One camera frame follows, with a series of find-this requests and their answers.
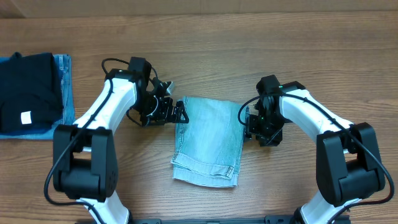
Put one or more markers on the black folded shirt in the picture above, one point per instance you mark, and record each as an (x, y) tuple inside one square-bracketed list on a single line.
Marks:
[(31, 96)]

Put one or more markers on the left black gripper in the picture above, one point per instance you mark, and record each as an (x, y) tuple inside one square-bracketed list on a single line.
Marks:
[(171, 110)]

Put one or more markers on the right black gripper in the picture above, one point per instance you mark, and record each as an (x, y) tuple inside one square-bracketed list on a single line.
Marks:
[(249, 125)]

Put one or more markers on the light blue denim jeans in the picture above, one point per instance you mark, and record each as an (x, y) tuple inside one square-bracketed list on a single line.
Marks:
[(208, 148)]

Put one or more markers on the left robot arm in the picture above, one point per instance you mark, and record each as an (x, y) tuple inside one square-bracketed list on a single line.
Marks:
[(85, 167)]

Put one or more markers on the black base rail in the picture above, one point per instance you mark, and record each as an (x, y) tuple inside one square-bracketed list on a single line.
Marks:
[(211, 221)]

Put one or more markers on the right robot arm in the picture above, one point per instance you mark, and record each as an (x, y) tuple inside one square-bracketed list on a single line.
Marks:
[(348, 162)]

